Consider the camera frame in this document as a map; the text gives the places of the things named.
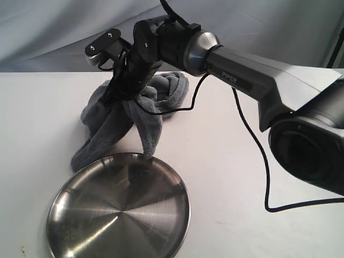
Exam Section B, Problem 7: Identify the round stainless steel plate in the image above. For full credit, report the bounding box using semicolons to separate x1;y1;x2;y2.
46;153;191;257

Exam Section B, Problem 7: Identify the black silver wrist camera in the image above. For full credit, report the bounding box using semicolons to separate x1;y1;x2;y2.
84;28;131;66

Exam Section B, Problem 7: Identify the grey backdrop cloth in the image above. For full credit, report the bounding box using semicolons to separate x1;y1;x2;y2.
1;1;343;72

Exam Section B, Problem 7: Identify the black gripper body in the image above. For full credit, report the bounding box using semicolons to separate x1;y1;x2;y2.
101;20;194;106

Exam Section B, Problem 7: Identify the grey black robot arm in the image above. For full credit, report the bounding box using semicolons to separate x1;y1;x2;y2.
101;16;343;195

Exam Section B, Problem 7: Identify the black camera cable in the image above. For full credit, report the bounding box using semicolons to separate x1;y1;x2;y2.
96;0;344;213

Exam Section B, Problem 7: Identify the grey fleece cloth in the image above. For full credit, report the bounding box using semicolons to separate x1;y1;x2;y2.
70;71;189;172

